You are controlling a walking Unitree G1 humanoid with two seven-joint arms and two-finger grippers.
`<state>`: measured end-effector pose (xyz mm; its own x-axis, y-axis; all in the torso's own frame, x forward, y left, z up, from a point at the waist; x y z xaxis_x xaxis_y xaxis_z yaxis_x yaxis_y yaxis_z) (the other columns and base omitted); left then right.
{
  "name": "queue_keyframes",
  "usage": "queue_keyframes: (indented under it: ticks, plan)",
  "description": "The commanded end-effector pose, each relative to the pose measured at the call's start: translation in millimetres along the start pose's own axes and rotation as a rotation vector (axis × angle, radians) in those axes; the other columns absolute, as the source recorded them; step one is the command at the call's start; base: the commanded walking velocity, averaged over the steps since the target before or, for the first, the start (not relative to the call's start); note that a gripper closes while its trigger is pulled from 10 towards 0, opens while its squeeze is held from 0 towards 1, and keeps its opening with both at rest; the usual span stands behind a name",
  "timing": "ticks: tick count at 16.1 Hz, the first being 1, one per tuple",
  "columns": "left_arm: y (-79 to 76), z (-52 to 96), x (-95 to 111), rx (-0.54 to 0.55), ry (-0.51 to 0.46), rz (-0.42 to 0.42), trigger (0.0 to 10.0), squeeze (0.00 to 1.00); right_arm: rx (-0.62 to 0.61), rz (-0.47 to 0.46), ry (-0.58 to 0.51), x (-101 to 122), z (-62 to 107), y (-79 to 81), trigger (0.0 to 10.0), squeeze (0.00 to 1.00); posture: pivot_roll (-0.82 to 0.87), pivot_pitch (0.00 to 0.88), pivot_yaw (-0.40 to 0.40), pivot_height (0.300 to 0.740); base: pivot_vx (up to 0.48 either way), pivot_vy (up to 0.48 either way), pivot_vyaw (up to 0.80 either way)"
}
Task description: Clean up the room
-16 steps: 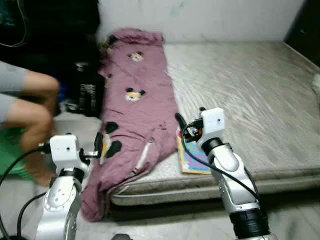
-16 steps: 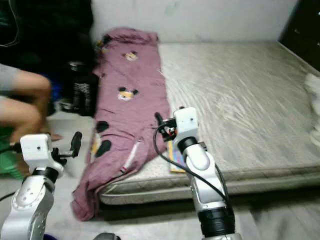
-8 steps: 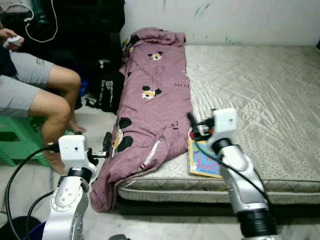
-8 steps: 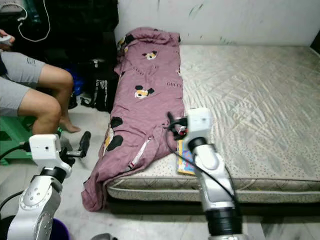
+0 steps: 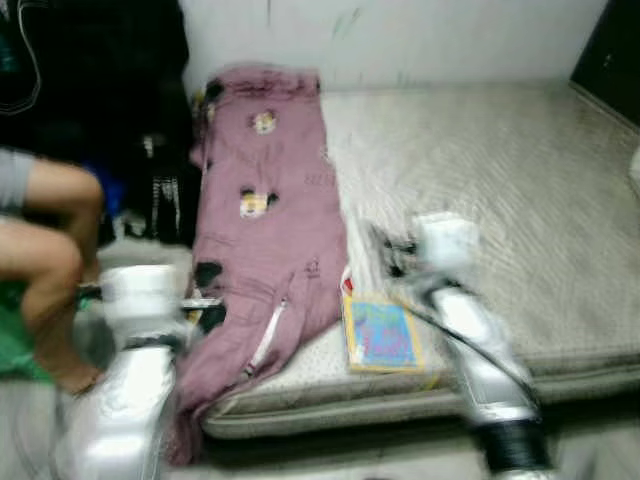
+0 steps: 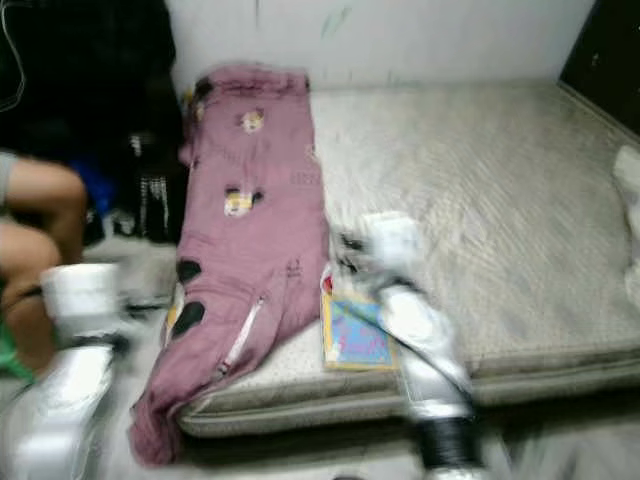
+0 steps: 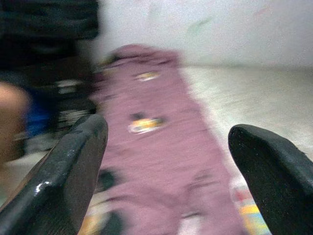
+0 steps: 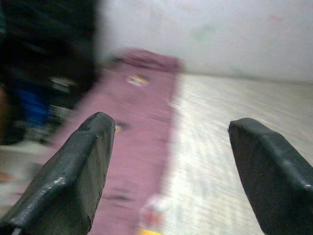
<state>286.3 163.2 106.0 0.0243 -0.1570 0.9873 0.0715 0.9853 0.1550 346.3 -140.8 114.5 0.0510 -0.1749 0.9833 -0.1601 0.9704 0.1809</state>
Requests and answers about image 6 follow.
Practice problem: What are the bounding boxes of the person in grey shorts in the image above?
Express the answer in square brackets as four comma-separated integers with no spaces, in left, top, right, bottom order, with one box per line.
[0,150,90,377]

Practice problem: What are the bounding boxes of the black bag with white print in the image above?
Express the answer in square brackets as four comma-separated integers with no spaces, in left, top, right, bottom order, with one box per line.
[124,129,182,247]

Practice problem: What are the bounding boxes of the grey quilted mattress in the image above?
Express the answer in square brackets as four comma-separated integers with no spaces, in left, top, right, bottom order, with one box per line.
[174,80,640,442]

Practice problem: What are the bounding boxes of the mauve cartoon print blanket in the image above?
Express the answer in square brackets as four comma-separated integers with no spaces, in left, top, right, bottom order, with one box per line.
[127,62,332,467]

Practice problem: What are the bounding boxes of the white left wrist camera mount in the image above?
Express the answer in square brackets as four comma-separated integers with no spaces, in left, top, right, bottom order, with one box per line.
[41,261,127,342]

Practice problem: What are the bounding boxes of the white pillow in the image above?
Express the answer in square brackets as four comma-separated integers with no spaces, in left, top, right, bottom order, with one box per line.
[611,144,640,307]

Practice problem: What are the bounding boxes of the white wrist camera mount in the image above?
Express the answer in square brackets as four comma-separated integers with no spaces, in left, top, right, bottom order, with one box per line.
[362,209,424,287]
[41,261,127,342]

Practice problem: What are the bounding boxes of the black tufted headboard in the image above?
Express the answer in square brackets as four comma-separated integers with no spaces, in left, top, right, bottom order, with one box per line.
[557,0,640,112]

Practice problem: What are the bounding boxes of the blue bag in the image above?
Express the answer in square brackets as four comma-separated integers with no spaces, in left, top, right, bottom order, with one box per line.
[84,160,117,217]

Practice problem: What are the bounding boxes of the colourful children's book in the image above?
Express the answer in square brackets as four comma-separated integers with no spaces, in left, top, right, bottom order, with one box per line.
[319,289,402,374]

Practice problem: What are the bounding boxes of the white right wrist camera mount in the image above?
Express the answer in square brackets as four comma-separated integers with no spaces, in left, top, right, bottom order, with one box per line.
[362,209,424,287]

